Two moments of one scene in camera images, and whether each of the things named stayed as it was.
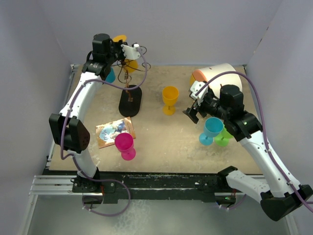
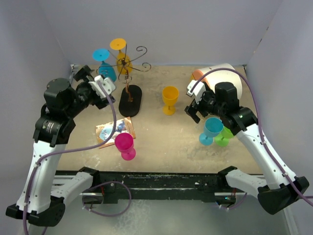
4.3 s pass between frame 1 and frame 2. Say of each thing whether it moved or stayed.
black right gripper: stayed
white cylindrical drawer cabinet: stayed
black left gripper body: moved
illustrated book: stayed
